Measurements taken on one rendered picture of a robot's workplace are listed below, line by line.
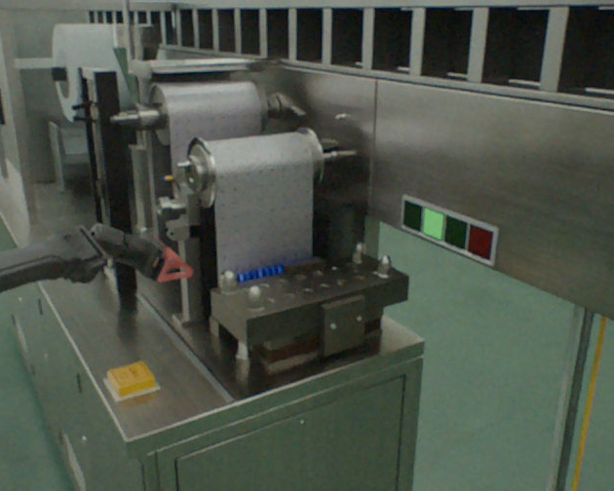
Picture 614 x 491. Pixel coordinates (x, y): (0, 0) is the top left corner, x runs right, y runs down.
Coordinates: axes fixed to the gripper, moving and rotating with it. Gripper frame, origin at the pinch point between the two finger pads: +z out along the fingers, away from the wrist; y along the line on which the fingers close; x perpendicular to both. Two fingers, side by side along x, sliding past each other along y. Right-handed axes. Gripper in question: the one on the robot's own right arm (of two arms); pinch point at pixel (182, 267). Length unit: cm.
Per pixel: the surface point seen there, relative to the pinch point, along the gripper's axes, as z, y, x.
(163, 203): -6.1, -8.2, 10.1
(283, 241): 20.0, -0.2, 12.9
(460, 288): 246, -132, 18
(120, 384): -8.2, 12.1, -22.0
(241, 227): 8.6, -0.1, 12.2
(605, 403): 218, -12, 0
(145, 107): -10.5, -29.0, 27.2
